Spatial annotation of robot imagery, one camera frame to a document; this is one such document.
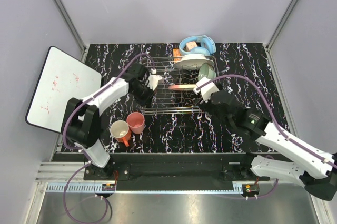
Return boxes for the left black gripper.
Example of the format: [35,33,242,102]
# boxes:
[131,83,157,110]

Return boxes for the pink cup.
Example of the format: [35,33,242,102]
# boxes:
[126,112,145,134]

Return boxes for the pink and cream plate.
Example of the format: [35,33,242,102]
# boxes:
[168,84,196,91]

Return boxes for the pale green bowl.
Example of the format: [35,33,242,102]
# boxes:
[198,63,216,80]

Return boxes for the orange mug white inside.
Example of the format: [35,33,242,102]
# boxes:
[110,120,131,147]

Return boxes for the white scalloped plate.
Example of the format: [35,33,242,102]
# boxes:
[173,54,214,70]

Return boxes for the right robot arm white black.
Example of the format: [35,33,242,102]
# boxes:
[197,89,336,201]

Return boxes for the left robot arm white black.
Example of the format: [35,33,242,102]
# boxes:
[61,63,163,180]

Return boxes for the orange book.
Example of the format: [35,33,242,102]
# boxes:
[173,49,182,62]

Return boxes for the blue headphones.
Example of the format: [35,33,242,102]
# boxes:
[179,35,216,56]

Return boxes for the pink cube box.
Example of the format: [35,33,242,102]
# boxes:
[185,41,197,52]

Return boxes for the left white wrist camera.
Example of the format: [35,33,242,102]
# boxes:
[146,68,163,90]

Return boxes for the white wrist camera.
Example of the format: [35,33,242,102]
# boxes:
[146,68,163,90]
[193,77,219,103]

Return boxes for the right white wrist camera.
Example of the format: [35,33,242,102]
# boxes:
[193,77,219,103]

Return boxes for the metal wire dish rack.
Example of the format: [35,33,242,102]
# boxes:
[141,56,201,115]

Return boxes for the white whiteboard black frame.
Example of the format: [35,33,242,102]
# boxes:
[25,46,102,133]

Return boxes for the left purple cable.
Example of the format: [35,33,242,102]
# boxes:
[63,53,157,222]

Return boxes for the aluminium cable duct rail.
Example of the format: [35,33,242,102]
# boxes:
[34,162,322,195]

